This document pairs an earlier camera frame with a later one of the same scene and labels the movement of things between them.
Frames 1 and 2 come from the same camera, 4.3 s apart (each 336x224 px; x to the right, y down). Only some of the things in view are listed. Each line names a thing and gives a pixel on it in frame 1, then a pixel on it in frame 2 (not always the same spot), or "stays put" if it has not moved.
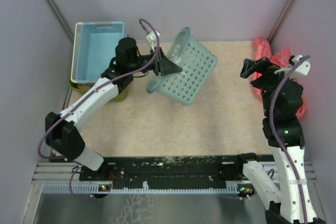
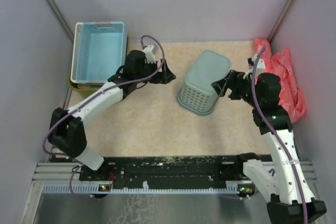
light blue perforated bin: x=96 y=42 stays put
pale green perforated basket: x=197 y=63 → x=198 y=95
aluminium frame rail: x=54 y=172 stays put
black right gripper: x=263 y=64 → x=233 y=80
